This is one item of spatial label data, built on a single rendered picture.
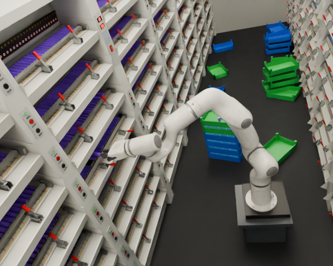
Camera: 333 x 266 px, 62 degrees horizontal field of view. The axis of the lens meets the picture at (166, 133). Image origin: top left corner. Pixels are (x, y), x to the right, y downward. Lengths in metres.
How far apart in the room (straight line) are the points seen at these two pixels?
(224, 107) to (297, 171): 1.35
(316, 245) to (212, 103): 1.27
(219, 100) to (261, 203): 0.84
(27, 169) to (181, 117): 0.63
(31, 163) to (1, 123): 0.18
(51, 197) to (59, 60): 0.57
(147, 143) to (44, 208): 0.48
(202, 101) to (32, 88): 0.67
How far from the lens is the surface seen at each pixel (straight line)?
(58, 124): 1.23
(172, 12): 2.88
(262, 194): 1.77
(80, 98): 1.35
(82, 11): 1.54
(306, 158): 2.59
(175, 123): 1.21
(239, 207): 1.92
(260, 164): 1.54
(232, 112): 1.25
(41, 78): 1.18
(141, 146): 1.23
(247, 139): 1.43
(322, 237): 2.16
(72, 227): 1.33
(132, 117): 1.77
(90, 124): 1.47
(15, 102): 1.06
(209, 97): 1.21
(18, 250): 1.14
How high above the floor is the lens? 1.85
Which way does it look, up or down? 37 degrees down
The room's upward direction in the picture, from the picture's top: 19 degrees counter-clockwise
